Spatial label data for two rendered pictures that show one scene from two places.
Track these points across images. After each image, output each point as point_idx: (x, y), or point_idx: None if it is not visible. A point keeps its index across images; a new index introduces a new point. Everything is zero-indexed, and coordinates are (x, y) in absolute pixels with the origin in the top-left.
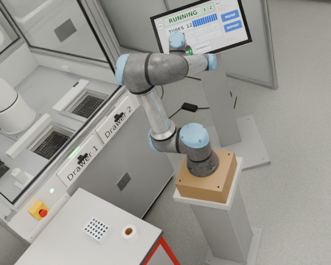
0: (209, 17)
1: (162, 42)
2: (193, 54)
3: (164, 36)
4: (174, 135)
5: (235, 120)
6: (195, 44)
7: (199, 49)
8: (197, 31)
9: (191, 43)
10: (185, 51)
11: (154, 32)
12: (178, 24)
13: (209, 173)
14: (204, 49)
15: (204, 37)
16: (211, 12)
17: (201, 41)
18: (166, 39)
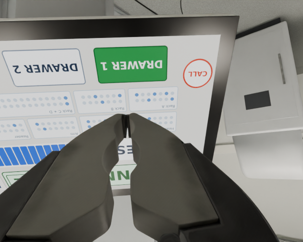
0: (21, 159)
1: (203, 123)
2: None
3: (187, 140)
4: None
5: None
6: (78, 85)
7: (62, 64)
8: (67, 130)
9: (94, 95)
10: (125, 69)
11: (213, 156)
12: (131, 161)
13: None
14: (40, 58)
15: (38, 103)
16: (15, 169)
17: (52, 91)
18: (185, 128)
